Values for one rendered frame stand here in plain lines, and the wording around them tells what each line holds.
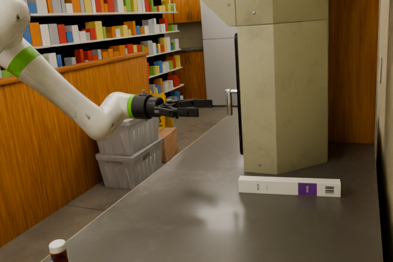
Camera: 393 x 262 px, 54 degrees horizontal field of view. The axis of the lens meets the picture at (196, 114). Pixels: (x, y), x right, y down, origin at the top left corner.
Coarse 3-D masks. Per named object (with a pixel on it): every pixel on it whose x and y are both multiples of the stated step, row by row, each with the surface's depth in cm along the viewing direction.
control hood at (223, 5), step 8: (208, 0) 118; (216, 0) 117; (224, 0) 116; (232, 0) 115; (216, 8) 117; (224, 8) 116; (232, 8) 116; (224, 16) 117; (232, 16) 116; (232, 24) 117
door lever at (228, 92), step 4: (228, 92) 127; (232, 92) 127; (236, 92) 127; (228, 96) 128; (228, 100) 128; (228, 104) 128; (228, 108) 129; (232, 108) 129; (228, 112) 129; (232, 112) 130
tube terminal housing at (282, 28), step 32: (256, 0) 112; (288, 0) 112; (320, 0) 117; (256, 32) 114; (288, 32) 115; (320, 32) 119; (256, 64) 117; (288, 64) 117; (320, 64) 121; (256, 96) 119; (288, 96) 119; (320, 96) 124; (256, 128) 122; (288, 128) 121; (320, 128) 126; (256, 160) 125; (288, 160) 124; (320, 160) 129
